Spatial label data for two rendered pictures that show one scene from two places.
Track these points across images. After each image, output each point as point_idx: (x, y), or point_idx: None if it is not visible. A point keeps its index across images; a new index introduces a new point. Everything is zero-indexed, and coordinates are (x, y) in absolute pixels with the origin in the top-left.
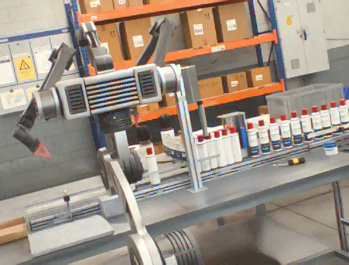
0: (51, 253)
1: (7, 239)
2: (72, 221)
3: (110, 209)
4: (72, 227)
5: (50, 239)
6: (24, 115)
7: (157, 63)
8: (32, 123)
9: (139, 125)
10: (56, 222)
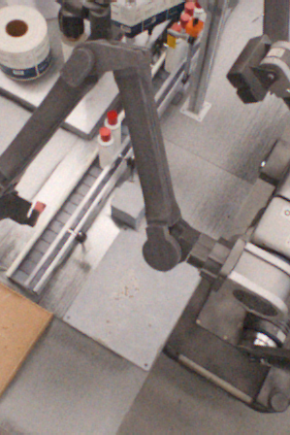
0: (161, 350)
1: (35, 342)
2: (86, 251)
3: (141, 216)
4: (121, 276)
5: (126, 321)
6: (5, 188)
7: (288, 20)
8: (16, 185)
9: (65, 11)
10: (60, 262)
